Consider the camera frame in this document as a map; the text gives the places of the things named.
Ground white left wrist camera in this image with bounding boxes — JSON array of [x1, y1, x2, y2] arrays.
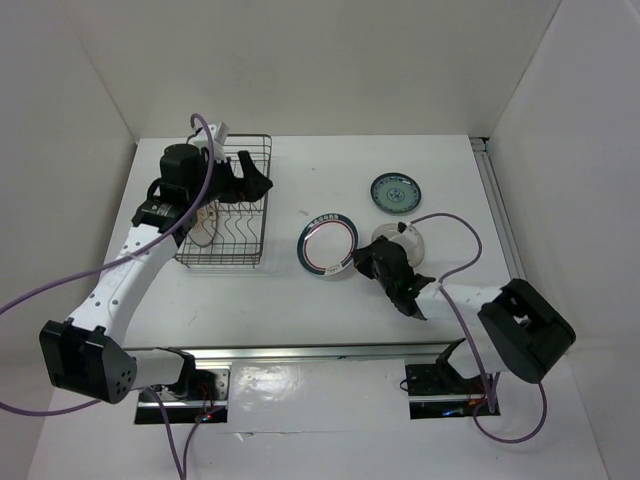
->
[[187, 122, 229, 150]]

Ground white plate orange sunburst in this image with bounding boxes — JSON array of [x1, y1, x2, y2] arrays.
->
[[188, 202, 219, 248]]

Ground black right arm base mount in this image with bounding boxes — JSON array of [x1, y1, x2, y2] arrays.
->
[[399, 364, 500, 420]]

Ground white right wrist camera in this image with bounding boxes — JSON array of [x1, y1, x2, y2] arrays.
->
[[397, 222, 420, 239]]

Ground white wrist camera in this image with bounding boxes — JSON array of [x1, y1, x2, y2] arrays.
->
[[187, 122, 229, 150], [397, 222, 420, 239]]

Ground clear round plate stand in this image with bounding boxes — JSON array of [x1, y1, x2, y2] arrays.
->
[[371, 222, 426, 268]]

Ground grey wire dish rack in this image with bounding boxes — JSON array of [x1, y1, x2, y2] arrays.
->
[[176, 134, 272, 269]]

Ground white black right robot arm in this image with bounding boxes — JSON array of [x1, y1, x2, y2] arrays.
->
[[353, 237, 576, 392]]

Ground aluminium front rail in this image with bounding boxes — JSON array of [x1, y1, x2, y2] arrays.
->
[[187, 342, 448, 362]]

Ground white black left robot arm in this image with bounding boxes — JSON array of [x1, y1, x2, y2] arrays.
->
[[39, 143, 273, 404]]

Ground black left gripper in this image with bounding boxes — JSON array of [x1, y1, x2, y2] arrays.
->
[[188, 150, 272, 209]]

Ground small blue patterned plate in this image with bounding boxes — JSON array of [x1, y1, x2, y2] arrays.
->
[[370, 172, 422, 215]]

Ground white plate green red rings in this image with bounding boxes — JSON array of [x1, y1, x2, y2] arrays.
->
[[296, 212, 361, 281]]

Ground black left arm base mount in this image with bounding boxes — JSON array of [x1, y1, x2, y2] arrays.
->
[[134, 360, 232, 426]]

